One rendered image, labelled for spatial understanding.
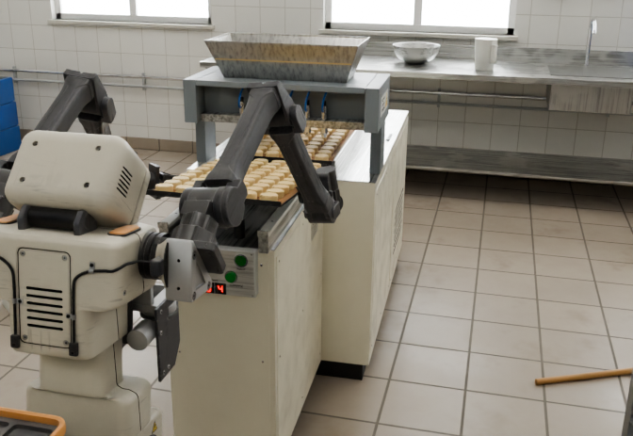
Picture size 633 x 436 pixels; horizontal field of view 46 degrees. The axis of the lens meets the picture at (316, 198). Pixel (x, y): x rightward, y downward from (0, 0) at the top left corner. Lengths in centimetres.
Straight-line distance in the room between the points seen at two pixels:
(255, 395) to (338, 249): 73
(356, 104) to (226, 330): 97
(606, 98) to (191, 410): 352
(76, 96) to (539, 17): 425
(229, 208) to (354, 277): 149
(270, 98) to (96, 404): 72
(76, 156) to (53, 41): 536
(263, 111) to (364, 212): 119
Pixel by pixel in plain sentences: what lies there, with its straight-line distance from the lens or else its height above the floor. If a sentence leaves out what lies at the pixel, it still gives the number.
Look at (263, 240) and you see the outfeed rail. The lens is 205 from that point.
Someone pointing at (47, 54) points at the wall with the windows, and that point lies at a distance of 677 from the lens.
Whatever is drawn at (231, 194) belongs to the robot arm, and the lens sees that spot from 140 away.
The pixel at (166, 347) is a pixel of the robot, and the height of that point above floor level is 88.
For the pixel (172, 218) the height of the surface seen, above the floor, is 90.
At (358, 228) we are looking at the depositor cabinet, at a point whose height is 66.
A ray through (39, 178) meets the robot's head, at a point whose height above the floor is 125.
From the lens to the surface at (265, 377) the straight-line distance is 228.
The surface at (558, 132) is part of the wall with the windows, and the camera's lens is 576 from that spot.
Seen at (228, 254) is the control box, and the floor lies 83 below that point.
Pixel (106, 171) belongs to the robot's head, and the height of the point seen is 127.
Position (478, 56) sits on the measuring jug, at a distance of 509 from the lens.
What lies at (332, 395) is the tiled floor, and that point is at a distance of 297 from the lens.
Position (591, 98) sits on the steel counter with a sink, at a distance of 509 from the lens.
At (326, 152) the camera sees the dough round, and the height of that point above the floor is 92.
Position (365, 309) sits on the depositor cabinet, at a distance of 288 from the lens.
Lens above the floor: 164
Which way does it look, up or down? 19 degrees down
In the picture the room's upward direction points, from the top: 1 degrees clockwise
